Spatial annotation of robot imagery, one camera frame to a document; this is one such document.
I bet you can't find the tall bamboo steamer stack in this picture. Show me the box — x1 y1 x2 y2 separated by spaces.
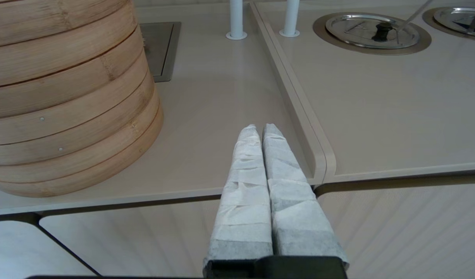
0 0 164 198

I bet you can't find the steel lid with black knob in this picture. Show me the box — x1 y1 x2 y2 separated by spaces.
313 12 432 56
422 7 475 40

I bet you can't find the recessed steel steam panel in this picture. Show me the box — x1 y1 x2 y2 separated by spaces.
140 22 182 83

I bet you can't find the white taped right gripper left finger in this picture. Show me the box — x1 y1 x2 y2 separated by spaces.
203 124 274 269

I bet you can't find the beige cabinet door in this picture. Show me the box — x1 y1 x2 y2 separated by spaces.
40 198 222 279
0 220 97 279
317 181 475 279

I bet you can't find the white metal pole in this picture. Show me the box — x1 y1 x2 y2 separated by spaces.
279 0 301 38
226 0 248 40

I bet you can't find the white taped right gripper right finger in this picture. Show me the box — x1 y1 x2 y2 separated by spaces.
262 124 349 268

